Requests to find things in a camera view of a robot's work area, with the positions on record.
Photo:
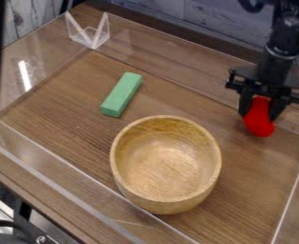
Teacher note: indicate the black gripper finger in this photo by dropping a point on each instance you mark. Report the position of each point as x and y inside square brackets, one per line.
[245, 101]
[277, 105]

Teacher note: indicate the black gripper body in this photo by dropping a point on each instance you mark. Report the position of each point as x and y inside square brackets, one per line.
[269, 78]

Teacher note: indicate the clear acrylic corner bracket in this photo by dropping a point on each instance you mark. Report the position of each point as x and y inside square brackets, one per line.
[90, 37]

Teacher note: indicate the clear acrylic tray wall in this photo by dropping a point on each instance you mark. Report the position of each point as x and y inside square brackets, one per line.
[94, 214]

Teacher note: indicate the black table clamp base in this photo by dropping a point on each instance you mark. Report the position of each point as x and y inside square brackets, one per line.
[18, 231]

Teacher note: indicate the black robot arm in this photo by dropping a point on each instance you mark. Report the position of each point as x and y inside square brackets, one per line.
[284, 33]

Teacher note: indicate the red strawberry toy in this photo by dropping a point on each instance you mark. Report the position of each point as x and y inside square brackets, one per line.
[256, 120]

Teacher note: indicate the wooden bowl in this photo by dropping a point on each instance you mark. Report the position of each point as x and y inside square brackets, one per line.
[165, 162]

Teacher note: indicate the green rectangular block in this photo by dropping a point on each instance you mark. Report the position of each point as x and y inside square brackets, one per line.
[121, 94]

